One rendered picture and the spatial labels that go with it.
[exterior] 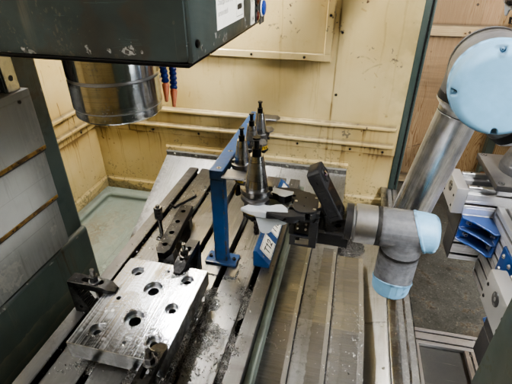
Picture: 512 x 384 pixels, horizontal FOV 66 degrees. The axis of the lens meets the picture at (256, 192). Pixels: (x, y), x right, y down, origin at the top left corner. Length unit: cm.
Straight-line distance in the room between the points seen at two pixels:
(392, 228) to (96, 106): 55
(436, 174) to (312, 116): 101
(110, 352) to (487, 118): 83
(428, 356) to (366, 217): 134
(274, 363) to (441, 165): 69
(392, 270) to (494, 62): 40
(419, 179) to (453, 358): 133
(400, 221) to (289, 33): 110
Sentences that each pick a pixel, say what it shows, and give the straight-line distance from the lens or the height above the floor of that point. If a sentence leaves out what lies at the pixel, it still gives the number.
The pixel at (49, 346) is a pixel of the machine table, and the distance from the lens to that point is 115.
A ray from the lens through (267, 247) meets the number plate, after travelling 124.
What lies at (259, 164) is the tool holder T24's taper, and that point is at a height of 139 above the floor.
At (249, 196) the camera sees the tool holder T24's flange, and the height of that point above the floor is 133.
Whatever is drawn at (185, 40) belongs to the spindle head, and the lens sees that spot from 57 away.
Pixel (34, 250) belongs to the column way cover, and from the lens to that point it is 135.
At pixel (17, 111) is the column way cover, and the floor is 137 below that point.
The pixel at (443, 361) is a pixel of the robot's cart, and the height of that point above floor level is 21.
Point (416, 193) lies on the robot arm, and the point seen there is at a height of 132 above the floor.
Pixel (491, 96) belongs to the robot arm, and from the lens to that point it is 61.
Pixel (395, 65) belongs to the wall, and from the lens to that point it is 169.
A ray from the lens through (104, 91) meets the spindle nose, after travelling 71.
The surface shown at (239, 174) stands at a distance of 105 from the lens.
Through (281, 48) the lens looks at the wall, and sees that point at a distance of 169.
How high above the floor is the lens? 173
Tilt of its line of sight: 32 degrees down
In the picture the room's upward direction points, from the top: straight up
